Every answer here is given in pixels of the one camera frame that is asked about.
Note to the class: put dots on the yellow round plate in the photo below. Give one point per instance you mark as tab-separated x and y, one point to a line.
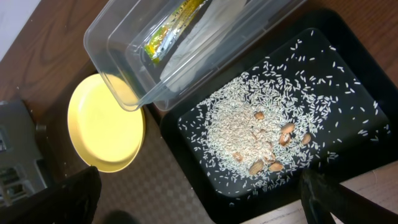
103	134

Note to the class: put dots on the black rectangular tray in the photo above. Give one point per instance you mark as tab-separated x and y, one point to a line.
352	161

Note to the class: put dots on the dark brown serving tray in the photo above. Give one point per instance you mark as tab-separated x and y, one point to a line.
152	189

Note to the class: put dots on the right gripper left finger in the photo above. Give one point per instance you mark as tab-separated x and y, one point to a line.
73	200

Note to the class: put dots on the clear plastic waste bin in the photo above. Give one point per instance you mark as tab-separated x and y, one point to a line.
116	38

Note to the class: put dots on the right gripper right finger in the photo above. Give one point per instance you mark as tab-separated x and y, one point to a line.
323	199

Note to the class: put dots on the green yellow snack wrapper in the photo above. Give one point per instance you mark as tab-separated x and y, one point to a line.
168	32

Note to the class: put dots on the grey plastic dish rack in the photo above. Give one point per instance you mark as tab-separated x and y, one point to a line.
20	174

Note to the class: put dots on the rice and nuts pile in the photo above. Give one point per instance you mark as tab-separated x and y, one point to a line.
296	108

